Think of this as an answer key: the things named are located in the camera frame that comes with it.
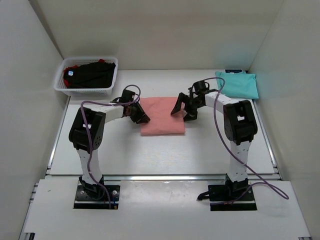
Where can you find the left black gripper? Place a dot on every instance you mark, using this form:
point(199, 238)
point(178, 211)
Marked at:
point(136, 112)

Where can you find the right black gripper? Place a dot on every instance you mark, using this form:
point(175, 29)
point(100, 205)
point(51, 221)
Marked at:
point(188, 107)

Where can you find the pink t shirt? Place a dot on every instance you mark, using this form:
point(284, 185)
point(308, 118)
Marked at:
point(161, 123)

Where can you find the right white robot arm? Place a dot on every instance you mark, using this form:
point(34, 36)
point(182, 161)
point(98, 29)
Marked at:
point(240, 127)

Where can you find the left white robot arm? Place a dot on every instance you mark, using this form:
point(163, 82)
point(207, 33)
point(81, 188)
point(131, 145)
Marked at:
point(86, 135)

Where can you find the dark blue label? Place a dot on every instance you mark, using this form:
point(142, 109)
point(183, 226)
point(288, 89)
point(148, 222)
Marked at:
point(233, 71)

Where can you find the teal folded t shirt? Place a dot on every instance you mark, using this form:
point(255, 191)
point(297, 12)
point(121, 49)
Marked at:
point(237, 85)

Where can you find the black and red t shirt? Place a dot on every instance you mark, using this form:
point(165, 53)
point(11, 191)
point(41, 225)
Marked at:
point(95, 75)

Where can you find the white plastic basket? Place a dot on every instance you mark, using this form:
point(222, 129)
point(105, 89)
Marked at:
point(82, 60)

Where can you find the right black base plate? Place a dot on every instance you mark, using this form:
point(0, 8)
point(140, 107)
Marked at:
point(222, 199)

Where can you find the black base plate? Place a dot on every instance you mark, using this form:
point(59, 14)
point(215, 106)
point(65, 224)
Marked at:
point(222, 199)
point(110, 196)

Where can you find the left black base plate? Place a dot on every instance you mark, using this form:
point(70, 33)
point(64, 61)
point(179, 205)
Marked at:
point(110, 196)

